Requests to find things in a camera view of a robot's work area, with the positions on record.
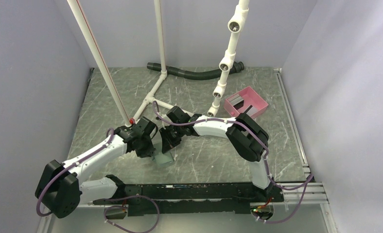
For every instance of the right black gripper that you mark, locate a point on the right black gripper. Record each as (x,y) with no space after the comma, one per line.
(167,143)

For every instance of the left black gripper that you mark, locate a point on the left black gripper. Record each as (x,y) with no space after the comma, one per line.
(149,151)

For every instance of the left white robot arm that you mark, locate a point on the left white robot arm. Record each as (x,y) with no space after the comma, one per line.
(65,185)

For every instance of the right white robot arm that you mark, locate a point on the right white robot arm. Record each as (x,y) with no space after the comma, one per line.
(248,139)

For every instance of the grey card stack in tray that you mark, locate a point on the grey card stack in tray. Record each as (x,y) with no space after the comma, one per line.
(236,101)

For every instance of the black striped card in tray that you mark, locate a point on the black striped card in tray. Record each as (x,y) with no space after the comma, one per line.
(251,110)

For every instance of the pink plastic card tray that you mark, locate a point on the pink plastic card tray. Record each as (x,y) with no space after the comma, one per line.
(251,97)

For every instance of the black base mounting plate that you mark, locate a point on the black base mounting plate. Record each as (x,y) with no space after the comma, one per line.
(184,198)

